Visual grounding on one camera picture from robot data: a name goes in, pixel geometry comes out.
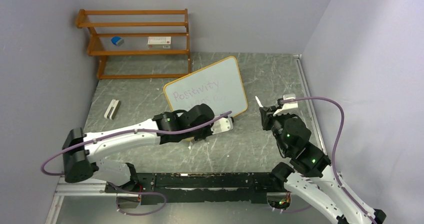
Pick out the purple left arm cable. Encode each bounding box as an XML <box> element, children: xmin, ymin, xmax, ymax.
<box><xmin>40</xmin><ymin>110</ymin><xmax>233</xmax><ymax>177</ymax></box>

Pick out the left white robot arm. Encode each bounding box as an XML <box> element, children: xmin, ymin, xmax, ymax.
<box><xmin>62</xmin><ymin>104</ymin><xmax>215</xmax><ymax>192</ymax></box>

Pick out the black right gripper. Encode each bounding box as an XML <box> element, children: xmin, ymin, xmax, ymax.
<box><xmin>260</xmin><ymin>105</ymin><xmax>291</xmax><ymax>154</ymax></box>

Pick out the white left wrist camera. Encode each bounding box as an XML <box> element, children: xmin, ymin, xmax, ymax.
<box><xmin>211</xmin><ymin>117</ymin><xmax>234</xmax><ymax>135</ymax></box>

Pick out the blue whiteboard eraser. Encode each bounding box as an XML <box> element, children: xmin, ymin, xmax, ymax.
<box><xmin>110</xmin><ymin>36</ymin><xmax>124</xmax><ymax>47</ymax></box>

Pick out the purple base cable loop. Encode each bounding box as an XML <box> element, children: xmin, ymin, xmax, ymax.
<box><xmin>107</xmin><ymin>182</ymin><xmax>168</xmax><ymax>216</ymax></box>

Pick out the white marker pen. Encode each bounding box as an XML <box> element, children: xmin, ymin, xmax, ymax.
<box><xmin>255</xmin><ymin>96</ymin><xmax>264</xmax><ymax>108</ymax></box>

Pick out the yellow-framed whiteboard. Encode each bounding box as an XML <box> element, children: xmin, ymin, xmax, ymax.
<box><xmin>163</xmin><ymin>56</ymin><xmax>249</xmax><ymax>117</ymax></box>

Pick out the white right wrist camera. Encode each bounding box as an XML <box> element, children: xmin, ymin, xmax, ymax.
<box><xmin>273</xmin><ymin>94</ymin><xmax>298</xmax><ymax>116</ymax></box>

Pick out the white marker holder block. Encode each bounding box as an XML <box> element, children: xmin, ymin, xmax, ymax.
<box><xmin>103</xmin><ymin>99</ymin><xmax>121</xmax><ymax>120</ymax></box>

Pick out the white red box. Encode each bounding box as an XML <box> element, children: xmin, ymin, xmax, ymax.
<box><xmin>147</xmin><ymin>36</ymin><xmax>172</xmax><ymax>49</ymax></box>

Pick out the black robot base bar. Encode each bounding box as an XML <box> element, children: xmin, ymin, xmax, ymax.
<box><xmin>138</xmin><ymin>172</ymin><xmax>286</xmax><ymax>204</ymax></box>

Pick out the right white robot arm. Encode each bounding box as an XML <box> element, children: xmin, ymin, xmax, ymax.
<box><xmin>259</xmin><ymin>106</ymin><xmax>386</xmax><ymax>223</ymax></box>

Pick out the orange wooden shelf rack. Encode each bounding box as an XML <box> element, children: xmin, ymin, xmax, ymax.
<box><xmin>75</xmin><ymin>9</ymin><xmax>193</xmax><ymax>80</ymax></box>

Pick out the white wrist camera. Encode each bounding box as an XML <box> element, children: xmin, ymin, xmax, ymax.
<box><xmin>273</xmin><ymin>94</ymin><xmax>298</xmax><ymax>116</ymax></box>
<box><xmin>211</xmin><ymin>117</ymin><xmax>234</xmax><ymax>135</ymax></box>

